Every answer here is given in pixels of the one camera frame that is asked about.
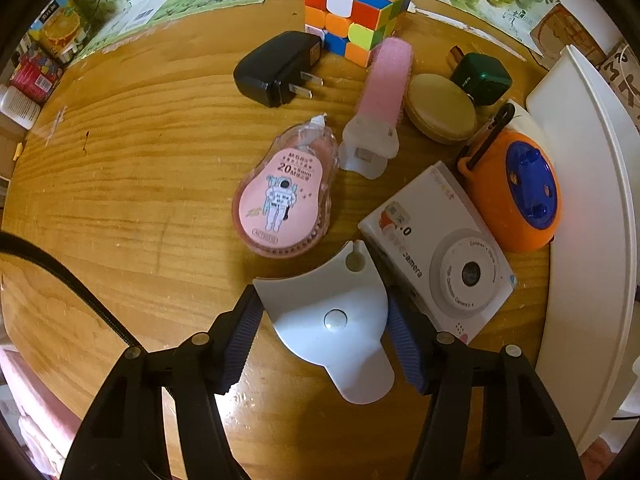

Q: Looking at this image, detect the white plastic storage bin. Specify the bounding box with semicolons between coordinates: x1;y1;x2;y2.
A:
526;46;639;451

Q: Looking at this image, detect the white toy camera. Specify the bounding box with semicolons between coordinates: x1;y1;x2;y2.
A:
358;162;516;344

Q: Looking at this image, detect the grey white tape measure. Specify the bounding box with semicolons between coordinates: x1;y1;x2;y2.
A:
253;240;395;405

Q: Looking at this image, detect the orange blue tape measure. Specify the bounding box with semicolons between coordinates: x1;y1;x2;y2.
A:
456;100;562;254

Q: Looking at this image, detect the pink correction tape dispenser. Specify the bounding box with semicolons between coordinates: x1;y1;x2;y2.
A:
231;114;338;259

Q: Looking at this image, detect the pink lint roller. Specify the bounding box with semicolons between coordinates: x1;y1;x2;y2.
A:
338;37;412;180

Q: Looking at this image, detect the round gold compact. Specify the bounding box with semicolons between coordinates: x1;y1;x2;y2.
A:
405;74;477;145

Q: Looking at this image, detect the green gold perfume bottle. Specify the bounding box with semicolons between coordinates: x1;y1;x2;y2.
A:
450;46;513;106

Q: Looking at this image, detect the black power adapter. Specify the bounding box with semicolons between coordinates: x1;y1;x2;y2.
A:
233;30;323;107

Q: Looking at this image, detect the colourful rubik's cube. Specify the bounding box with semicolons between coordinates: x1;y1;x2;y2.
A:
304;0;412;67

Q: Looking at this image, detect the white bottle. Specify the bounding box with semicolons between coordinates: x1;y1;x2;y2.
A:
0;84;41;130

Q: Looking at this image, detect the red box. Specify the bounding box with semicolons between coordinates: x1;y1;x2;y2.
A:
10;49;63;104

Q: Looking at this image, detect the letter print fabric basket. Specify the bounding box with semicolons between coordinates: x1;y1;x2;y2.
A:
599;41;640;129

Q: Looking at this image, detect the brown cartoon cardboard box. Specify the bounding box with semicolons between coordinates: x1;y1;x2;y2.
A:
529;3;606;70

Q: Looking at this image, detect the orange juice carton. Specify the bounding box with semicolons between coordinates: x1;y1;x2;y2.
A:
28;0;88;64

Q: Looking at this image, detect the black cable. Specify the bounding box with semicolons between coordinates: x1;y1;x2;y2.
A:
0;230;147;351

